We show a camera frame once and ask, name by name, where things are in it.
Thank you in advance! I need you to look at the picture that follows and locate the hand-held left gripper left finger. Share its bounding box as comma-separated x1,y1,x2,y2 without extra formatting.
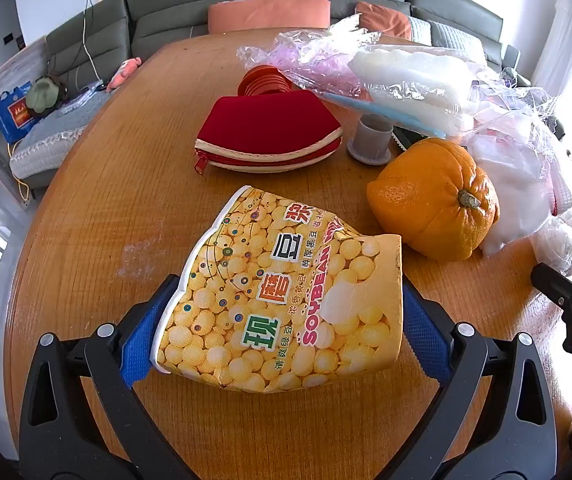
18,274,202,480

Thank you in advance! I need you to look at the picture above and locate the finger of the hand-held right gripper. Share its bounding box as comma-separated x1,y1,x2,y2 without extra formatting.
531,262,572,307

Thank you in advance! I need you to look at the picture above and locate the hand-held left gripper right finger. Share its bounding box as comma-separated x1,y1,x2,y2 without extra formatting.
376,280,558,480

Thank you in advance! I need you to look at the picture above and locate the yellow soybean snack bag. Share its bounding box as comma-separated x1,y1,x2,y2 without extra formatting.
150,185,406,393

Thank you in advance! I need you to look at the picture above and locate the small clear plastic bag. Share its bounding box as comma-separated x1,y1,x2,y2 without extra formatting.
531,215,572,275

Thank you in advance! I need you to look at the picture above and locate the white pinkish plastic bag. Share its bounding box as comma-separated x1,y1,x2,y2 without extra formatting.
466,105,572,256

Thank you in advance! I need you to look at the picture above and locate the orange fruit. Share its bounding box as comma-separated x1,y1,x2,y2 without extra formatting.
366,138,501,262

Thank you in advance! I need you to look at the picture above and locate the grey plastic cap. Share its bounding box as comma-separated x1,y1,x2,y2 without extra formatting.
347,114,394,165

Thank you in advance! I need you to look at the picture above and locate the grey lace-trimmed blanket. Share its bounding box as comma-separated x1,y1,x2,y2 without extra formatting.
8,80,112,181

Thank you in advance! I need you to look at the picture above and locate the light blue plastic stick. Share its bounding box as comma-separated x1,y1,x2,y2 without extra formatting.
323,91,447,138

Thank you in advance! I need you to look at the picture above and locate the clear bag of white items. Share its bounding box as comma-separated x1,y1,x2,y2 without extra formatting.
348,45,487,136

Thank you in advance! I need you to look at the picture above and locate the red zip pouch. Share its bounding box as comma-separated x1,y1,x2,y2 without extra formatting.
194,95,344,176

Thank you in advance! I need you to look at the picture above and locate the clear plastic packet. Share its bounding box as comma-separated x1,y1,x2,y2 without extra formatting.
61,82,102,111

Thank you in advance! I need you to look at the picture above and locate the wide grey cushion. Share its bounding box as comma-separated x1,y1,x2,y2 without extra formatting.
428,20,487,66

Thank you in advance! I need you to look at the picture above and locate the blue shopping bag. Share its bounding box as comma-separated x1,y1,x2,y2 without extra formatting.
0,81,34,143

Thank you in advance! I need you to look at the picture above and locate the green hat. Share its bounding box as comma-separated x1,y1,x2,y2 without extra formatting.
26,76,67,116

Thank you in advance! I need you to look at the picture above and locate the pink plush toy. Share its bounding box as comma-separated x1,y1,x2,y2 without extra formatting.
106,57,143,93

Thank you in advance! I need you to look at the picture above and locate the narrow grey cushion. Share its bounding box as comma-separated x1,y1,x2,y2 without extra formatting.
408,16,434,43

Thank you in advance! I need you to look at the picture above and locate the orange collapsible cup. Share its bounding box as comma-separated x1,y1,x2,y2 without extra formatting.
237,65,294,98

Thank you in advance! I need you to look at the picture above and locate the clear pink plastic bag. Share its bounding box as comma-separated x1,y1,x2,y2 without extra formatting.
236,15,382,106

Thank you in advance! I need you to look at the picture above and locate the small orange cushion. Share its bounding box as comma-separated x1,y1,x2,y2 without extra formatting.
355,1,413,41

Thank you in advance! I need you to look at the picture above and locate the grey-green sofa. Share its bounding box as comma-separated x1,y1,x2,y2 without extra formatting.
0,0,537,191

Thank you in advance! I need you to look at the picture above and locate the large orange cushion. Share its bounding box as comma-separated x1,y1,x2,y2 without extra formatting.
208,0,329,35

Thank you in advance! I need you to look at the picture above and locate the yellow cable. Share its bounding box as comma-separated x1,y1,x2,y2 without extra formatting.
6,142,34,201

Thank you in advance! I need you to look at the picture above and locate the white charging cable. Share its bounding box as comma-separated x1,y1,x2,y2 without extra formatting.
82,0,106,87

